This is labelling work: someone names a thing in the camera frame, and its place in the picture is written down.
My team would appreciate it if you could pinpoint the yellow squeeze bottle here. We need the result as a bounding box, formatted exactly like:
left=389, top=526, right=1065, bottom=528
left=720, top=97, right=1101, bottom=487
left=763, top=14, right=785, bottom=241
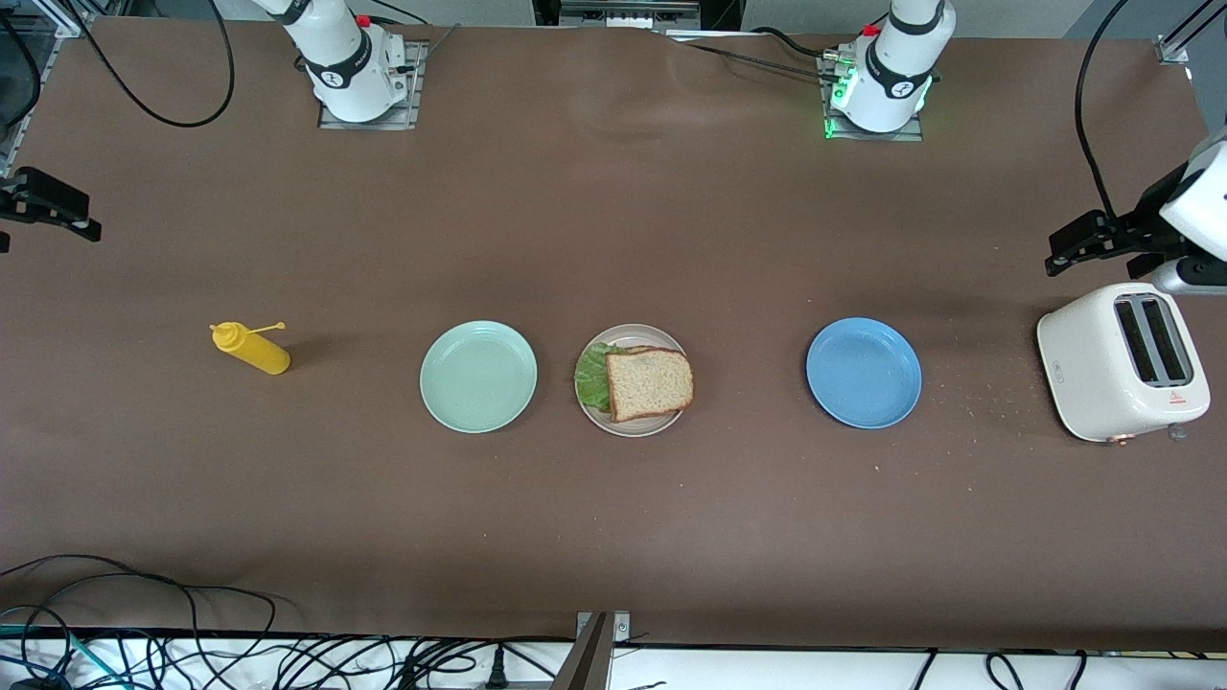
left=210, top=321, right=291, bottom=376

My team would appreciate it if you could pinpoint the green lettuce leaf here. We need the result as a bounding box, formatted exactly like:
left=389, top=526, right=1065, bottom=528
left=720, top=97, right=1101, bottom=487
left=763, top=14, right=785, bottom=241
left=573, top=343, right=616, bottom=413

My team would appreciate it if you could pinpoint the blue plate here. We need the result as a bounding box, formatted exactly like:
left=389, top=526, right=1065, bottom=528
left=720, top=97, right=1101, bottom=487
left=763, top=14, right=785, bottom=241
left=806, top=317, right=923, bottom=429

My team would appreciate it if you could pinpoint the mint green plate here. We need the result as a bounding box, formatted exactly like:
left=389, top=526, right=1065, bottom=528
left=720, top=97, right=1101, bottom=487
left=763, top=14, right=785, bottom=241
left=419, top=320, right=539, bottom=434

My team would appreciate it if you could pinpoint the beige plate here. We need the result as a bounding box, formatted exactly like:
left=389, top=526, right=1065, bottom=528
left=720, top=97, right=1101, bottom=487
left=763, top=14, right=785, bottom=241
left=575, top=324, right=694, bottom=439

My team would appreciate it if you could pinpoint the white toaster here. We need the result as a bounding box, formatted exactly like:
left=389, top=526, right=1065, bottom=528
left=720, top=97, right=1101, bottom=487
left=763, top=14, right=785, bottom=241
left=1036, top=282, right=1212, bottom=446

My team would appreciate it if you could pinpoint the grey power strip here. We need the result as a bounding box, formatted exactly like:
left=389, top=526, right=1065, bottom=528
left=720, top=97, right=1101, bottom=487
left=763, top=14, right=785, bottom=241
left=559, top=0, right=703, bottom=30

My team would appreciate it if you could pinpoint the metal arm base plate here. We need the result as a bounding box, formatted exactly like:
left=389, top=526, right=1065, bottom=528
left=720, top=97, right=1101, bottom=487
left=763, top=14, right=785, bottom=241
left=820, top=53, right=927, bottom=143
left=317, top=38, right=425, bottom=131

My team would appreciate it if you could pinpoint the black base cable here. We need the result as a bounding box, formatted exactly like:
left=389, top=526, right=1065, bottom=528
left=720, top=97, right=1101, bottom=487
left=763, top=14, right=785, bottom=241
left=661, top=27, right=845, bottom=82

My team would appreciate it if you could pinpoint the teal cable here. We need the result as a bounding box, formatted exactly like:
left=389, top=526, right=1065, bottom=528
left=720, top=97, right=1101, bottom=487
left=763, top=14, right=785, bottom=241
left=0, top=623, right=106, bottom=690

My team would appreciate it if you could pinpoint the long black looping cable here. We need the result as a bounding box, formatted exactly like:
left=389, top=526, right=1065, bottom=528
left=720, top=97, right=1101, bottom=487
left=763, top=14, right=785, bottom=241
left=0, top=554, right=279, bottom=662

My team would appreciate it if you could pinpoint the tangled black cable bundle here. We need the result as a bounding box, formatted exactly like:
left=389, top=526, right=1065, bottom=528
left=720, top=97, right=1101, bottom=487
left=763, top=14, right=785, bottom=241
left=0, top=604, right=672, bottom=690

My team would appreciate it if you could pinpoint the grey metal bracket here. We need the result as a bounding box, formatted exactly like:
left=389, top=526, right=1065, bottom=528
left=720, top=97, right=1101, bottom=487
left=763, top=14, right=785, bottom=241
left=551, top=610, right=632, bottom=690

